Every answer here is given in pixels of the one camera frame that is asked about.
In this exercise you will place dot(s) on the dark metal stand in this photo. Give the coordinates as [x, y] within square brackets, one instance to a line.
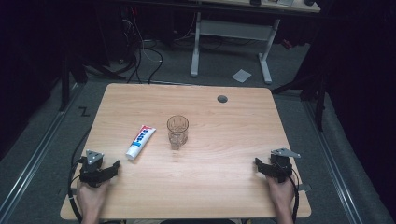
[64, 84]
[320, 102]

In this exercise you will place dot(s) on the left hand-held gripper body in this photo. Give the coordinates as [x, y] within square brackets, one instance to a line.
[93, 174]

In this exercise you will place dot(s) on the clear glass cup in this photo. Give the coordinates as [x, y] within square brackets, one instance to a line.
[177, 132]

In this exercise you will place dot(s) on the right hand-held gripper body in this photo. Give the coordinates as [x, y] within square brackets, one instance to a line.
[280, 166]

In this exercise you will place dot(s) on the grey paper sheet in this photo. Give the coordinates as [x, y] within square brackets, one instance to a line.
[241, 76]

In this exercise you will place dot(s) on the person's right hand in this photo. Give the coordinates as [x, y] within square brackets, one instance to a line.
[281, 194]

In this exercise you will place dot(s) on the person's left hand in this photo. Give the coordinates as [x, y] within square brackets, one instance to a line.
[91, 197]

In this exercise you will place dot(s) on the small red object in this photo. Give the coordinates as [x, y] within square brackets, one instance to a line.
[287, 44]

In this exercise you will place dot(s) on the white-legged wooden desk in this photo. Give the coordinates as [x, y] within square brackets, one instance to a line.
[232, 30]

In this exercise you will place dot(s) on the white toothpaste tube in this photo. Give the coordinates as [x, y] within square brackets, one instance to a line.
[140, 141]

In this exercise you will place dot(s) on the metal floor rail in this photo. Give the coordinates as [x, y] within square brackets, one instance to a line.
[334, 165]
[37, 155]

